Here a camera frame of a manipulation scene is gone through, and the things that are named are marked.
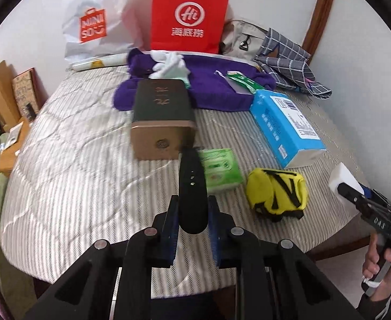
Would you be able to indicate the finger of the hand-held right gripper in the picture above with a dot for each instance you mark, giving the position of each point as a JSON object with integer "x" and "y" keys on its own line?
{"x": 350, "y": 195}
{"x": 369, "y": 194}

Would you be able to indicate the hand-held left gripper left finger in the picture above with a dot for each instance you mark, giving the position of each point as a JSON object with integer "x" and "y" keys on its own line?
{"x": 172, "y": 236}

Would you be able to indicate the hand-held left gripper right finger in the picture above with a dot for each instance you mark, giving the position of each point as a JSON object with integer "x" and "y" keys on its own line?
{"x": 213, "y": 236}

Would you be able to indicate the white sponge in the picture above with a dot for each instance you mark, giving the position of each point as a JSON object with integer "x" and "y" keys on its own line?
{"x": 340, "y": 176}

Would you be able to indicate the black remote control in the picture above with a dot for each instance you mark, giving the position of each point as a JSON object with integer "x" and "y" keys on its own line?
{"x": 192, "y": 190}

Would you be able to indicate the white glove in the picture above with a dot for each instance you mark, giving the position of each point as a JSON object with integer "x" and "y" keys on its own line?
{"x": 168, "y": 65}

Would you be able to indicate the person's right hand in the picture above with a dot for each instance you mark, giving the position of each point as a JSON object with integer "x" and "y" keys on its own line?
{"x": 374, "y": 260}

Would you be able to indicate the green tissue packet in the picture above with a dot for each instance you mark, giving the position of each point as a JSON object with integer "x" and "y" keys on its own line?
{"x": 220, "y": 170}

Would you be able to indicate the yellow and black cloth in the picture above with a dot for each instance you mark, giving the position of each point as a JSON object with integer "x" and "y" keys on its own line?
{"x": 275, "y": 193}

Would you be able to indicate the blue tissue box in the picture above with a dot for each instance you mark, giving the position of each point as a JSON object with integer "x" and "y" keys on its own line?
{"x": 282, "y": 126}

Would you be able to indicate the dark box with gold end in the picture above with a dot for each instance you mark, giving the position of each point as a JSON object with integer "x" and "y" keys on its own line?
{"x": 162, "y": 116}

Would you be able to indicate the grey plaid cloth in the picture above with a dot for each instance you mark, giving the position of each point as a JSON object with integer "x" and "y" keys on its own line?
{"x": 302, "y": 80}
{"x": 282, "y": 48}

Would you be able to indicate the purple towel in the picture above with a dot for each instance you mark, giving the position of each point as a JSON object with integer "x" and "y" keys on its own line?
{"x": 212, "y": 83}

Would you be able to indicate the green and white packet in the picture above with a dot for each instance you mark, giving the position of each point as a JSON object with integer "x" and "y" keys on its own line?
{"x": 245, "y": 81}

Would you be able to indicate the pale green cloth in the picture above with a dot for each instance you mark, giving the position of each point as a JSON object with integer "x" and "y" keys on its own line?
{"x": 187, "y": 82}

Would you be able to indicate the rolled printed sheet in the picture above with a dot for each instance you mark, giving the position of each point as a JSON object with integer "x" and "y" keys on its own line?
{"x": 98, "y": 62}

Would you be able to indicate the beige backpack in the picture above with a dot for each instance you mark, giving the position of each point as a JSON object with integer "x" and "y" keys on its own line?
{"x": 238, "y": 38}

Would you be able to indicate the brown printed box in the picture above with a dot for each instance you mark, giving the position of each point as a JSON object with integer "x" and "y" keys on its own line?
{"x": 28, "y": 93}

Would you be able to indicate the red paper bag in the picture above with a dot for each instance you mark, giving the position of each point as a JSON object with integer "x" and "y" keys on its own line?
{"x": 190, "y": 16}

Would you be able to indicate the white plastic bag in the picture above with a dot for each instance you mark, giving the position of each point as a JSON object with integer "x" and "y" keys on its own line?
{"x": 95, "y": 23}

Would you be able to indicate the curved wooden frame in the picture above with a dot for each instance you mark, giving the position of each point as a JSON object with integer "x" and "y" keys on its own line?
{"x": 320, "y": 13}

